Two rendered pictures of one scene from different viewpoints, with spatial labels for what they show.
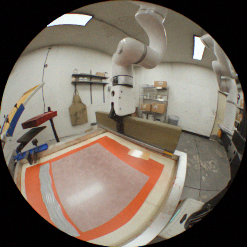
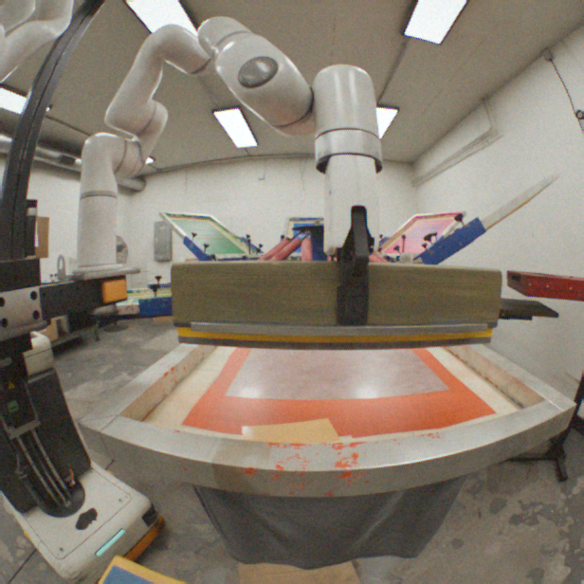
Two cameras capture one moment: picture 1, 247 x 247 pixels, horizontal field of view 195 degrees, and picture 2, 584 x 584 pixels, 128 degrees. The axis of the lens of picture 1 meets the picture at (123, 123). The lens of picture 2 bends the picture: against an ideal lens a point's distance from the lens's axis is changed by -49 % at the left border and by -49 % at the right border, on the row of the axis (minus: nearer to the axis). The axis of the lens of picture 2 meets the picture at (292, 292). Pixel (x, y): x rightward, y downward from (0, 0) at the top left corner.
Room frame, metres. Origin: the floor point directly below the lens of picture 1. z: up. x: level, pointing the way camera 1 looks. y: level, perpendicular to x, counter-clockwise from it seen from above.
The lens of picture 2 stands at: (0.46, -0.23, 1.15)
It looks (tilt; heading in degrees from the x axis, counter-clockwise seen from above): 8 degrees down; 142
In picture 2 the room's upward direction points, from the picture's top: 1 degrees counter-clockwise
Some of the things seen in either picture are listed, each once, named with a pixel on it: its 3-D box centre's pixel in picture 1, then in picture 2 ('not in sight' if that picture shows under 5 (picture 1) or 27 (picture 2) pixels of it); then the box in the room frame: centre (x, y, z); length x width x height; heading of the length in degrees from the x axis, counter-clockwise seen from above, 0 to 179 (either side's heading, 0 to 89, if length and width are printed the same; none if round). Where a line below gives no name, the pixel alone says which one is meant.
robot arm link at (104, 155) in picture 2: not in sight; (104, 167); (-0.18, -0.26, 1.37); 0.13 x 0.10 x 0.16; 121
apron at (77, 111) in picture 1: (77, 106); not in sight; (1.78, 1.28, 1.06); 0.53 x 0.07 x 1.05; 139
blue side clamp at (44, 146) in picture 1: (31, 156); not in sight; (0.08, 0.54, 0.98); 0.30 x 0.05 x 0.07; 139
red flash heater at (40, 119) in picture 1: (39, 118); (561, 285); (0.63, 1.32, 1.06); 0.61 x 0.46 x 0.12; 19
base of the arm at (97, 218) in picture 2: not in sight; (93, 235); (-0.18, -0.28, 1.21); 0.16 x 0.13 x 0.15; 37
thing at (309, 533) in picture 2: not in sight; (335, 525); (0.30, -0.02, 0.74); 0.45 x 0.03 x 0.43; 49
